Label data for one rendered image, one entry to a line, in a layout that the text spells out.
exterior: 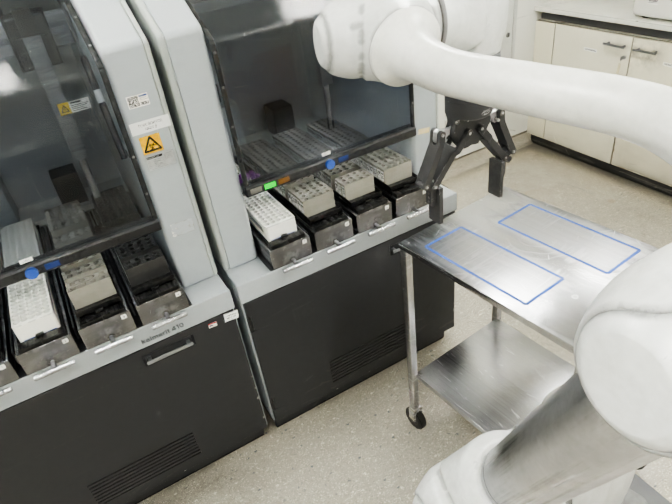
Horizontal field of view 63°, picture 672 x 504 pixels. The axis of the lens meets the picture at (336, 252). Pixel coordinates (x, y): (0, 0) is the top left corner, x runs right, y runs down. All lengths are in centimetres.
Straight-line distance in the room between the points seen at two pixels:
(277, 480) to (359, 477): 29
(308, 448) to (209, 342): 62
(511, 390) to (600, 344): 151
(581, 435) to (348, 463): 155
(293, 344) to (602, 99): 143
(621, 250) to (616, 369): 121
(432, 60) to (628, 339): 41
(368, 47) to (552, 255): 95
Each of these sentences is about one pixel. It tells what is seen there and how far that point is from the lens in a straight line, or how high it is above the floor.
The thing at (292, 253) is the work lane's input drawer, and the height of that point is 77.
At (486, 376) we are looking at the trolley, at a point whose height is 28.
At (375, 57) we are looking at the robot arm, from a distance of 73.
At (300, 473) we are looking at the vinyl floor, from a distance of 207.
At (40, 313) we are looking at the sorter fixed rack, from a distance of 162.
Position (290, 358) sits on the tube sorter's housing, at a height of 36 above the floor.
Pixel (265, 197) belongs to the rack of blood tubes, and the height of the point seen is 87.
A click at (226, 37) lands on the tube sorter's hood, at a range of 149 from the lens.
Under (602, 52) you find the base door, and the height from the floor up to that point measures 71.
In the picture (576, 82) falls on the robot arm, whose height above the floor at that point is 150.
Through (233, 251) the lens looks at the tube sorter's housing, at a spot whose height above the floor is 80.
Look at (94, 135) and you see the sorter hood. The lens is 146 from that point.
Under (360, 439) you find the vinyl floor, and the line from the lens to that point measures 212.
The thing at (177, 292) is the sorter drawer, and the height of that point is 80.
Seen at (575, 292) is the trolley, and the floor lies 82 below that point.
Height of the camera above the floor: 171
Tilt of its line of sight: 35 degrees down
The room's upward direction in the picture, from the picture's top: 8 degrees counter-clockwise
